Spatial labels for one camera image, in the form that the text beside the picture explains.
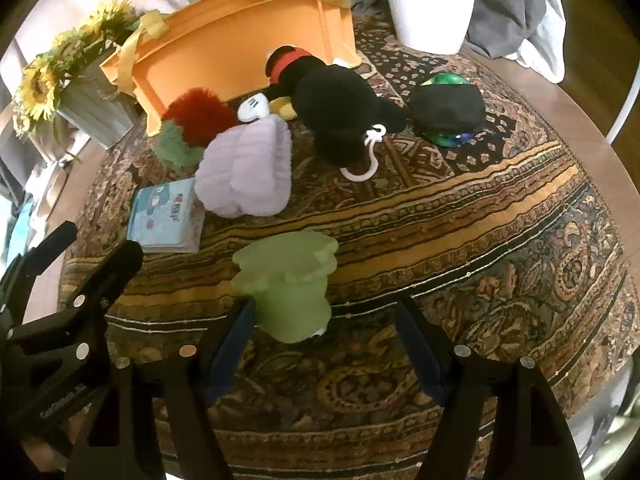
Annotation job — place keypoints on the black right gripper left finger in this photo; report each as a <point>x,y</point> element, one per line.
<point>119,440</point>

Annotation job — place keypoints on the light blue soft book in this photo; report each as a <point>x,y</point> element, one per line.
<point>167,217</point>

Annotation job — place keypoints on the light green soft hat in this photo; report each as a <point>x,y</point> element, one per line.
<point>287,276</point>

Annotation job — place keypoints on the lavender plush towel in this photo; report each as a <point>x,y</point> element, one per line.
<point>247,170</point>

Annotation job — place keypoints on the red fluffy strawberry plush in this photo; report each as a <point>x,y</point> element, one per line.
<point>187,128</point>

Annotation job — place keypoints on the black mouse plush toy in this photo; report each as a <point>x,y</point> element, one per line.
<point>335,103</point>

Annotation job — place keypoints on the blue cloth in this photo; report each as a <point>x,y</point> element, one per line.
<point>21,232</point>

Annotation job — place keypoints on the patterned oriental rug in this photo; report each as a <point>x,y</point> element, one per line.
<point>504,242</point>

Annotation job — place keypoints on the grey ribbed vase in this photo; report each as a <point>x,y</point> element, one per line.
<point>93,105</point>

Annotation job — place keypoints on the sunflower bouquet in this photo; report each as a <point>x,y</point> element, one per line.
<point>47,82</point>

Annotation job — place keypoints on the black green plush ball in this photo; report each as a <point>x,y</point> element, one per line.
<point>447,109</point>

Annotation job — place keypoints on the white plastic hanger hook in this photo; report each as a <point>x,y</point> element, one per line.
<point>366,169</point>

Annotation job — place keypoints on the white curved pole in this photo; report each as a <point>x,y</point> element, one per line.
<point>626,108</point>

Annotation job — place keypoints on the orange plastic storage crate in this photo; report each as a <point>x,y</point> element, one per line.
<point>223,46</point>

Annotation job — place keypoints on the white plant pot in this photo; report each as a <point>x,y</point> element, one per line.
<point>432,26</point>

